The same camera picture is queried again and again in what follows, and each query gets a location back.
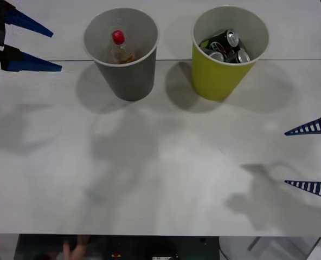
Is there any clear bottle with red cap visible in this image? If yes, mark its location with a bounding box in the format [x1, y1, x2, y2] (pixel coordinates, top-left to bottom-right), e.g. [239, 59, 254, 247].
[106, 29, 136, 65]

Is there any person's hand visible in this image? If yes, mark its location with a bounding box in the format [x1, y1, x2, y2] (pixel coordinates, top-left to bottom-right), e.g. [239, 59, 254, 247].
[62, 235, 91, 260]

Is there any grey plastic bin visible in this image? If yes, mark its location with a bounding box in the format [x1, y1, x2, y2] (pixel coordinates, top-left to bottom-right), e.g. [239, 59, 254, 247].
[82, 7, 161, 102]

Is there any black drink can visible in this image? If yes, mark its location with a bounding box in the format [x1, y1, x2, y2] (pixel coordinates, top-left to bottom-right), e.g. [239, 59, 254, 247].
[225, 48, 252, 64]
[208, 50, 227, 62]

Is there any yellow-green plastic bin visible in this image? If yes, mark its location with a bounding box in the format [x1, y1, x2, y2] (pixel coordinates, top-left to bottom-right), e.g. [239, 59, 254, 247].
[191, 5, 269, 101]

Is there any black can with green print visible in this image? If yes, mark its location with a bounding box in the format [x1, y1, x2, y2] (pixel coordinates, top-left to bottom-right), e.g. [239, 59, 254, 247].
[203, 29, 240, 53]

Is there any black robot torso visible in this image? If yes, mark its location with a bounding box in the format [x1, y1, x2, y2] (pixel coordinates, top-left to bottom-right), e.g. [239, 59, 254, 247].
[15, 235, 220, 260]

